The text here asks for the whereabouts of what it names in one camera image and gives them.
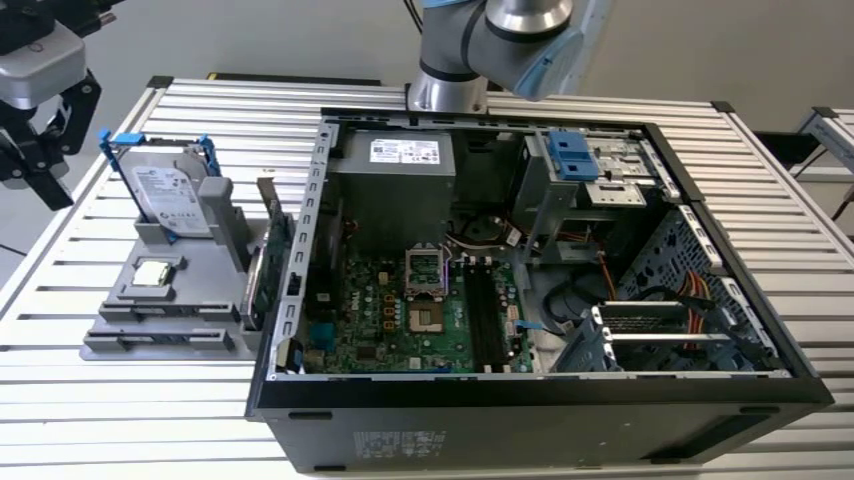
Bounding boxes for power wires with black connector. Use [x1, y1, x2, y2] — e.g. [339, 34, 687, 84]
[556, 224, 599, 246]

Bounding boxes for metal socket cover frame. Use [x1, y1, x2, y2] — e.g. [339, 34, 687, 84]
[404, 242, 447, 297]

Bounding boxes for green graphics card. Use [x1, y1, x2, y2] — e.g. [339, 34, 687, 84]
[240, 172, 299, 331]

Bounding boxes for black PC case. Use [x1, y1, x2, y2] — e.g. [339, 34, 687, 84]
[242, 105, 836, 474]

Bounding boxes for hard disk in blue carrier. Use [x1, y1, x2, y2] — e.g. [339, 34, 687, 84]
[96, 128, 221, 239]

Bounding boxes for orange wire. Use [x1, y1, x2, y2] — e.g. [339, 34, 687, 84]
[596, 249, 619, 306]

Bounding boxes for CPU socket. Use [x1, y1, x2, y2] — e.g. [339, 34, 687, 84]
[407, 298, 447, 335]

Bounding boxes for thick black cable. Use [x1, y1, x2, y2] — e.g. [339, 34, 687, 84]
[540, 273, 605, 337]

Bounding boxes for blue plastic drive latch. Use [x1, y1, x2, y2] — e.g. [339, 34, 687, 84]
[544, 129, 600, 182]

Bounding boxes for metal slat side table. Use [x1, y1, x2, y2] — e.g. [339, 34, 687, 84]
[788, 104, 854, 184]

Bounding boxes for grey metal drive cage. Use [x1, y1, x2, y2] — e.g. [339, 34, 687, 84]
[511, 128, 675, 265]

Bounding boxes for red yellow wire bundle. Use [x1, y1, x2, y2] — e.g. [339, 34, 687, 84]
[676, 271, 716, 346]

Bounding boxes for silver CPU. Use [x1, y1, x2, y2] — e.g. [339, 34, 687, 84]
[130, 262, 176, 287]

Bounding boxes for white yellow power supply wires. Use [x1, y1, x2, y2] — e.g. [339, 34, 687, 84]
[444, 234, 535, 252]

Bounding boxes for grey power supply unit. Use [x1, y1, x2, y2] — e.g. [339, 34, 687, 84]
[331, 128, 459, 251]

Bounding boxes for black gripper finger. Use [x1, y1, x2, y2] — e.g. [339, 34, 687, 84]
[26, 68, 104, 213]
[0, 102, 42, 192]

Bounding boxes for grey parts rack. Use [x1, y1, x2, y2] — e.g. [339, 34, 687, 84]
[78, 177, 295, 362]

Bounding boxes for RAM slot with white clip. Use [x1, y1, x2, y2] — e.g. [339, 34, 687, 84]
[471, 257, 496, 375]

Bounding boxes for RAM stick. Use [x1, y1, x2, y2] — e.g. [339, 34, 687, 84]
[109, 305, 232, 321]
[98, 335, 228, 349]

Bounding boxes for wire locking lever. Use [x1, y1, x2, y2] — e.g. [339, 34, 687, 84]
[437, 249, 463, 297]

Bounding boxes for blue expansion slot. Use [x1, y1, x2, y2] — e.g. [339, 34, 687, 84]
[307, 322, 336, 350]

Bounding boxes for green motherboard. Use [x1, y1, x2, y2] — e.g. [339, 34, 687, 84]
[303, 244, 539, 375]

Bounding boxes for grey metal disk bay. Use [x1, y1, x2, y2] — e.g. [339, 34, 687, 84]
[549, 298, 746, 374]

